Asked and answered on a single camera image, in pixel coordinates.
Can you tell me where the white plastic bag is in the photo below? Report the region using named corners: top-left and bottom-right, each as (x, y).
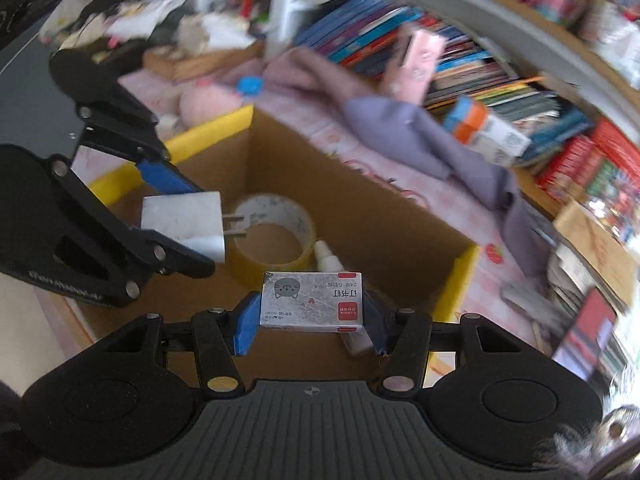
top-left (40, 0), bottom-right (187, 46)

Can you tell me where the kraft paper envelope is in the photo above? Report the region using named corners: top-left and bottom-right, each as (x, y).
top-left (552, 200), bottom-right (638, 286)

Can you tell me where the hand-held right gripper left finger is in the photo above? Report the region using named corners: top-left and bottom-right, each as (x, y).
top-left (92, 291), bottom-right (262, 395)

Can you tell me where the orange blue white carton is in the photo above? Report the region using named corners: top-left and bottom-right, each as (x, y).
top-left (442, 95), bottom-right (532, 168)

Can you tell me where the white charger plug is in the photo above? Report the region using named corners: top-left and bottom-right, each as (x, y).
top-left (140, 191), bottom-right (248, 263)

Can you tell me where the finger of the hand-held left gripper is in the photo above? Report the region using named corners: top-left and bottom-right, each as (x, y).
top-left (50, 156), bottom-right (217, 308)
top-left (49, 49), bottom-right (207, 196)

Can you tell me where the pink carton box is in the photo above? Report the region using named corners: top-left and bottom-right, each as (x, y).
top-left (381, 27), bottom-right (448, 106)

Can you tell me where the pile of books and papers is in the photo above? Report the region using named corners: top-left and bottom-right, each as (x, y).
top-left (500, 240), bottom-right (633, 396)

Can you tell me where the red boxed book set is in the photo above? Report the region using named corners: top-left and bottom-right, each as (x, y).
top-left (535, 117), bottom-right (640, 248)

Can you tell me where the white bookshelf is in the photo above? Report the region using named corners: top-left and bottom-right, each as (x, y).
top-left (110, 0), bottom-right (640, 131)

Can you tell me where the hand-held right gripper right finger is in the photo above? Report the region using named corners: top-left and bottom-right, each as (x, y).
top-left (364, 290), bottom-right (541, 395)

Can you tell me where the yellow cardboard box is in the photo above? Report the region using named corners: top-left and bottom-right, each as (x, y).
top-left (45, 104), bottom-right (482, 378)

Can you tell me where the small white bottle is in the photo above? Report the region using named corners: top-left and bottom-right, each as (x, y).
top-left (312, 239), bottom-right (375, 357)

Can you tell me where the pink checked tablecloth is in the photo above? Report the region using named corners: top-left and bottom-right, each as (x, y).
top-left (117, 60), bottom-right (556, 361)

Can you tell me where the row of blue books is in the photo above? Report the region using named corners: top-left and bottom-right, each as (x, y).
top-left (292, 0), bottom-right (596, 163)

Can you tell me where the pink pig plush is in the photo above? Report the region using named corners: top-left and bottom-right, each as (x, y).
top-left (179, 82), bottom-right (242, 128)

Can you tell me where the yellow tape roll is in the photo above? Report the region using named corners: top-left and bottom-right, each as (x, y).
top-left (226, 192), bottom-right (318, 291)

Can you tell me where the fuzzy grey sleeve cuff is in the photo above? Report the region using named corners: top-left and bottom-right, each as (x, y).
top-left (535, 402), bottom-right (640, 480)

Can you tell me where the small white staple box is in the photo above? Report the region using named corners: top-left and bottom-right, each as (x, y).
top-left (259, 271), bottom-right (365, 334)

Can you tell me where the smartphone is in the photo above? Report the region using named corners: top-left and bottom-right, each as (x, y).
top-left (551, 287), bottom-right (619, 382)

